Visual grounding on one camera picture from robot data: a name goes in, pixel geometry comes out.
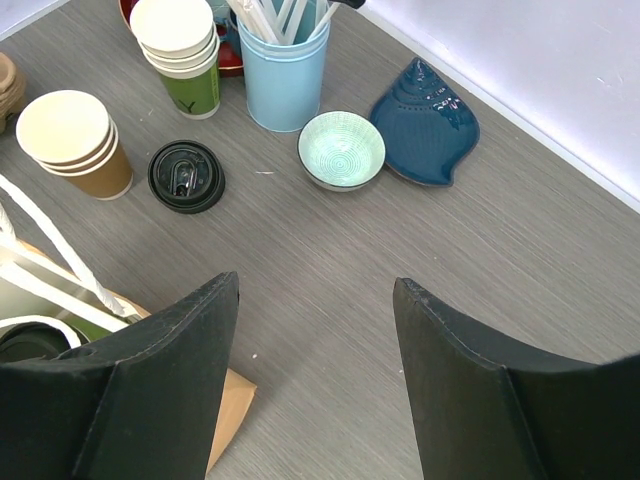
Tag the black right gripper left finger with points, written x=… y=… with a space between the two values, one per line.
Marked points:
x=141 y=403

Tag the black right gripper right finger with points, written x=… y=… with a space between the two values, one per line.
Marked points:
x=488 y=406

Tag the brown paper bag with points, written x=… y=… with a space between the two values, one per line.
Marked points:
x=36 y=289

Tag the brown paper cup stack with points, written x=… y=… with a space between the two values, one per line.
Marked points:
x=70 y=134

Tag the black lid stack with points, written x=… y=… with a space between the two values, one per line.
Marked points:
x=186 y=177

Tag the dark blue leaf-shaped plate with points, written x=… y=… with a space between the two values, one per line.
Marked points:
x=427 y=128

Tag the pale green ceramic bowl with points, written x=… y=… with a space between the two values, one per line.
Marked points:
x=341 y=151

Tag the cardboard cup carrier stack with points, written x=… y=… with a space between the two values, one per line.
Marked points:
x=13 y=90

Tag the light blue straw holder cup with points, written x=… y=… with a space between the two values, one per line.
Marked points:
x=284 y=83

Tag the red round plate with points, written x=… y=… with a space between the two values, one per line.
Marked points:
x=230 y=63

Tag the green paper cup stack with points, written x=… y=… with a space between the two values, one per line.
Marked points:
x=180 y=41

